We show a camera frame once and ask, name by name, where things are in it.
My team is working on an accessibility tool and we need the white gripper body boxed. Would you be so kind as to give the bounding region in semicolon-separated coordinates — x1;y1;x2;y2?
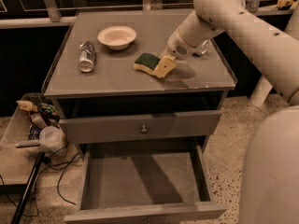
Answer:
160;27;200;61

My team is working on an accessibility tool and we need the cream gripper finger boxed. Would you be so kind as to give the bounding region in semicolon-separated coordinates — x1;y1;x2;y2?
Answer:
153;55;177;78

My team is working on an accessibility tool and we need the green and yellow sponge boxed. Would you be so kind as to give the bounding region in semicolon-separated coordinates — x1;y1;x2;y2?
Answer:
134;53;160;75

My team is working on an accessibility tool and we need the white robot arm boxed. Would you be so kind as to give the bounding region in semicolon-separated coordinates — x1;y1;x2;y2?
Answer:
163;0;299;224

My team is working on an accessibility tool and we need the grey drawer cabinet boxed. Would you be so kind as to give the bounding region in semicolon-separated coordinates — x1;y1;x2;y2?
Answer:
41;8;238;224

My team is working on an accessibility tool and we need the closed grey top drawer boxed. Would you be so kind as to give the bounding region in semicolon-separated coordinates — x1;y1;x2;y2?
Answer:
60;110;221;144

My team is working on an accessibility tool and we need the round metal drawer knob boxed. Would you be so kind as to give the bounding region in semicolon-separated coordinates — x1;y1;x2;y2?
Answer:
140;125;148;134

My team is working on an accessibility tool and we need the open grey middle drawer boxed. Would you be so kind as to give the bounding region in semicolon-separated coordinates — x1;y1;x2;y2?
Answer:
64;147;226;224

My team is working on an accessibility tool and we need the white bowl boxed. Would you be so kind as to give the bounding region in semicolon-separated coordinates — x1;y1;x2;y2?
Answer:
97;26;136;50

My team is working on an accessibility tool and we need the clear plastic bottle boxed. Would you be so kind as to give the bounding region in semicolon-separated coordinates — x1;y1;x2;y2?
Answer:
78;40;95;73

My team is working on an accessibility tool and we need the white diagonal pole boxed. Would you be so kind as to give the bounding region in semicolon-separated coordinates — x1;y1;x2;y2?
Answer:
249;76;272;107

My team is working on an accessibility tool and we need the yellow crumpled object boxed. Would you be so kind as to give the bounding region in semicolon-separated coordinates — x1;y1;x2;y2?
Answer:
276;0;297;10

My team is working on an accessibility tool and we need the colourful snack bag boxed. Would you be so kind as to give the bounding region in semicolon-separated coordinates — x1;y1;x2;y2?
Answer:
37;103;60;120

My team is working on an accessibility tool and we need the clear plastic cup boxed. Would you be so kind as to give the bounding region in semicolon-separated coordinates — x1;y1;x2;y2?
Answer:
39;126;65;151

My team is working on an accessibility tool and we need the black tripod leg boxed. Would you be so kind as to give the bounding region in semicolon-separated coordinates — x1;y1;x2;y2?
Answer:
11;152;45;224

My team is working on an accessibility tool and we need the metal railing frame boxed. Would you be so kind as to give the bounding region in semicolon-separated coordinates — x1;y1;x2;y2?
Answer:
0;0;299;30

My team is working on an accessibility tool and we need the black cable on floor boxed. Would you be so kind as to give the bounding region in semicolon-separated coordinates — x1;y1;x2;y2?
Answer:
0;143;82;217

